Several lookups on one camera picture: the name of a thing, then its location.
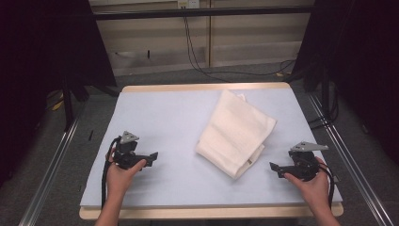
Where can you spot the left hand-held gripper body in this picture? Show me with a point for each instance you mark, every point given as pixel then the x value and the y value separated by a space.
pixel 127 150

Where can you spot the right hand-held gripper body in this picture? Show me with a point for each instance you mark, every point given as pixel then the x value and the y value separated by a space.
pixel 303 163

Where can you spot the white mesh laundry bag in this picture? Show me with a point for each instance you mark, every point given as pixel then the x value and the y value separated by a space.
pixel 235 132

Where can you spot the person's right hand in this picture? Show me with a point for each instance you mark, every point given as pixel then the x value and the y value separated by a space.
pixel 313 190

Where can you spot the white wall socket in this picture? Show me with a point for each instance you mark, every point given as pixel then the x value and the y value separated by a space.
pixel 188 3

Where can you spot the black curtain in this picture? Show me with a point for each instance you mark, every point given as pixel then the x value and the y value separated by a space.
pixel 40 62
pixel 360 62

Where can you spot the wooden table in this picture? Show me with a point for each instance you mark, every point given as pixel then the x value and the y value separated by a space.
pixel 204 213

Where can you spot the black horizontal bar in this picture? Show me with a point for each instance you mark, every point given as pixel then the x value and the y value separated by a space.
pixel 200 12

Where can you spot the aluminium floor rail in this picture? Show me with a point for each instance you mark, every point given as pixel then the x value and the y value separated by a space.
pixel 351 163
pixel 47 179

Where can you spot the person's left hand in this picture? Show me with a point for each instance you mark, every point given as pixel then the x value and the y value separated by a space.
pixel 120 179

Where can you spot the light blue table mat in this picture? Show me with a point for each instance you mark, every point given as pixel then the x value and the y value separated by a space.
pixel 175 125

